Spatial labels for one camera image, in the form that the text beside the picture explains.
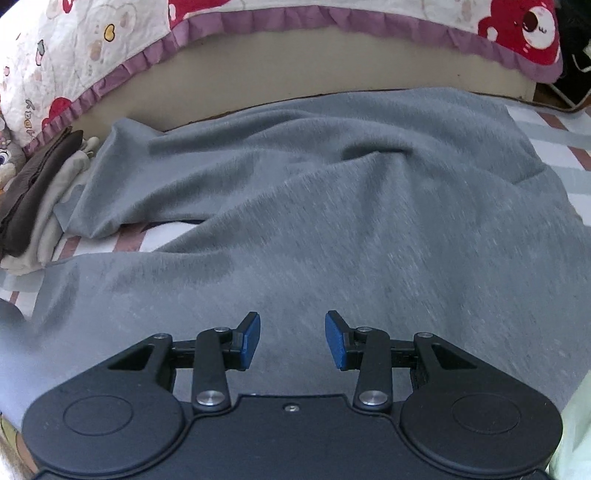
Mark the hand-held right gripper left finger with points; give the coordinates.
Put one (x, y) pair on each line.
(250, 342)

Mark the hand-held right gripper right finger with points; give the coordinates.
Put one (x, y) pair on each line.
(336, 342)

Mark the grey garment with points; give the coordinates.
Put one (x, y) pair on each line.
(351, 221)

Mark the light green cloth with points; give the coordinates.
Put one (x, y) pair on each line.
(577, 429)

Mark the brown folded garment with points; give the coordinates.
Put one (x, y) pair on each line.
(32, 189)

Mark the beige mattress side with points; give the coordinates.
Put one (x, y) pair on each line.
(323, 64)

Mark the black bag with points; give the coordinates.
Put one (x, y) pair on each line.
(575, 41)

